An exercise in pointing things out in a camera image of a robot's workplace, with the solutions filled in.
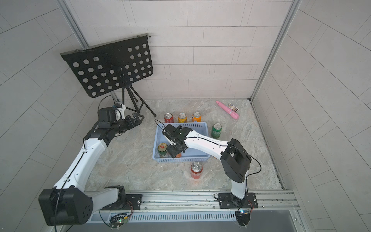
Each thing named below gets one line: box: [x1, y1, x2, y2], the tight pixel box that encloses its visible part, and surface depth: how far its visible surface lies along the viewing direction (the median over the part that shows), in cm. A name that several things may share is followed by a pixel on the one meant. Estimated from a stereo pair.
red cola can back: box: [163, 112, 175, 124], surface depth 96 cm
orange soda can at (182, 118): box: [177, 112, 188, 123], surface depth 96 cm
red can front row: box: [190, 161, 203, 180], surface depth 74 cm
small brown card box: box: [226, 102, 240, 113], surface depth 113 cm
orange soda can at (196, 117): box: [191, 111, 203, 123], surface depth 96 cm
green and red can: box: [157, 142, 168, 159], surface depth 81 cm
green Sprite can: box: [211, 122, 223, 140], surface depth 91 cm
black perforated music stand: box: [59, 33, 157, 118], surface depth 76 cm
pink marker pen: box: [215, 100, 240, 120], surface depth 110 cm
